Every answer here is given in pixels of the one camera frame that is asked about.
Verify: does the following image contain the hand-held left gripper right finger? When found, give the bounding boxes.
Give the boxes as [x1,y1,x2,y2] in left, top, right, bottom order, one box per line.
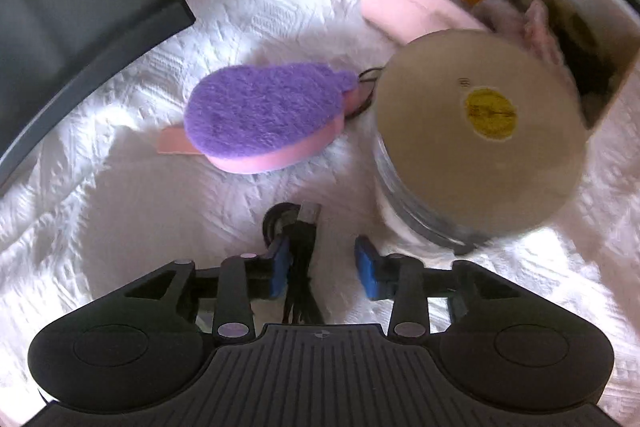
[354,235,521,341]

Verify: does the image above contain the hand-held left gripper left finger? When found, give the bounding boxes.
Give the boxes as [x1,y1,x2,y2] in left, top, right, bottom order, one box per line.
[122,237,294,344]

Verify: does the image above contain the black usb cable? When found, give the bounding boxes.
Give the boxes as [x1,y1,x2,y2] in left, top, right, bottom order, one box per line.
[262,67,386,326]

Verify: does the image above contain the pink knitted plush shoe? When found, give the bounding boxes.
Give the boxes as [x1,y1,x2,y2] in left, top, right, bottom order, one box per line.
[472,0,569,64]

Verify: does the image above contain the calico furry plush tail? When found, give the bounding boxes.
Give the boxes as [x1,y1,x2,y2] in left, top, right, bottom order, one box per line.
[492,0,619,104]

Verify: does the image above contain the purple and pink sponge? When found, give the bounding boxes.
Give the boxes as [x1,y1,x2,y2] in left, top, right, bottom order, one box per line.
[156,62,360,174]

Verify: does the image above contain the clear plastic jar gold lid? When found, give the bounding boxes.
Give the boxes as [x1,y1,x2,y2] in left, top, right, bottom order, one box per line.
[371,29,592,256]

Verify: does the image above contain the black computer monitor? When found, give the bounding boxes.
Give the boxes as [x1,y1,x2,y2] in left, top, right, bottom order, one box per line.
[0,0,197,198]

